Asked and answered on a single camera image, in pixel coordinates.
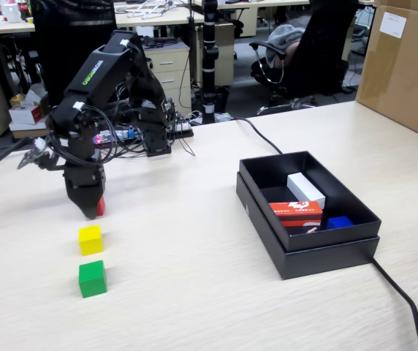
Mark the black box lid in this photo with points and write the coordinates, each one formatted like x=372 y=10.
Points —
x=322 y=259

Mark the small white box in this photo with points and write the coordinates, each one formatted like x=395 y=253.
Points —
x=304 y=188

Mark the black office chair with armrests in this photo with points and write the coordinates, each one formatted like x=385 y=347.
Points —
x=326 y=55

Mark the flat brown carton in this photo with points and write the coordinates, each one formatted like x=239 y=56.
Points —
x=30 y=131

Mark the white power strip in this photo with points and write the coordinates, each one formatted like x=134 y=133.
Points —
x=187 y=126

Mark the white and red carton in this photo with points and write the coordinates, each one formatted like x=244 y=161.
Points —
x=26 y=114

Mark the controller circuit board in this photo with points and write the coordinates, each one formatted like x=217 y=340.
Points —
x=115 y=134

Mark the red wooden cube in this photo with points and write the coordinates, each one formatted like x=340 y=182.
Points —
x=101 y=208

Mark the red-tipped wooden matchstick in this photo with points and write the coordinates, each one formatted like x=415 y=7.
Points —
x=311 y=230

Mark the white folding stand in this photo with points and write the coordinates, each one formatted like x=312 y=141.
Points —
x=147 y=11

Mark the black mesh office chair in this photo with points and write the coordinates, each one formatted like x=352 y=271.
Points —
x=66 y=36

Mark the open white paper box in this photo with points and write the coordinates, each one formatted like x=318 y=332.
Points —
x=35 y=95

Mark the black jointed pole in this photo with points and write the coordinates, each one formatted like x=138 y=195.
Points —
x=209 y=55

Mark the cola bottle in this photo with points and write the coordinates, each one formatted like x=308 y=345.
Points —
x=23 y=9

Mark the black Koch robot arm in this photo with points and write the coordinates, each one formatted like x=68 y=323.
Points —
x=95 y=73

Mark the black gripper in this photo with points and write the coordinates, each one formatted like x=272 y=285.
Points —
x=83 y=161

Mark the beige drawer cabinet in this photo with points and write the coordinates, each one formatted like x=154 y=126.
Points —
x=174 y=80

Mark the orange matchbox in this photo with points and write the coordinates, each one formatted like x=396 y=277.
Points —
x=296 y=210

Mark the green wooden cube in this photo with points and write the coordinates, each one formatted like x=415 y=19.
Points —
x=93 y=279

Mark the yellow wooden cube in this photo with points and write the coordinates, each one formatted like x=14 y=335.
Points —
x=91 y=240

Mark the blue wooden cube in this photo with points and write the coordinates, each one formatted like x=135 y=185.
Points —
x=338 y=222

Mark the beige office desk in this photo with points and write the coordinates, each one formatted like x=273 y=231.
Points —
x=158 y=21
x=4 y=29

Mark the grey jacket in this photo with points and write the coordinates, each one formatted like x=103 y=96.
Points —
x=285 y=36

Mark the large brown cardboard box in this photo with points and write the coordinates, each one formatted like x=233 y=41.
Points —
x=402 y=73

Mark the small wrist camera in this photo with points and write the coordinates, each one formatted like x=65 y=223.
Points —
x=33 y=155

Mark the black cardboard box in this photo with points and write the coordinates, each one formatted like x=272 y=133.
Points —
x=340 y=235

